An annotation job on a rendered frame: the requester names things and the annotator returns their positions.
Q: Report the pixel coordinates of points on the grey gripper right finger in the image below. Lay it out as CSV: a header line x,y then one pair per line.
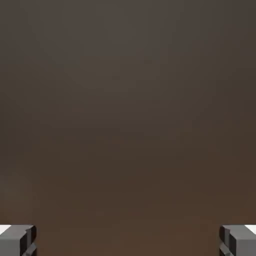
x,y
243,242

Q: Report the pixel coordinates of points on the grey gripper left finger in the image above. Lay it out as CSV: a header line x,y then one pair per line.
x,y
12,242

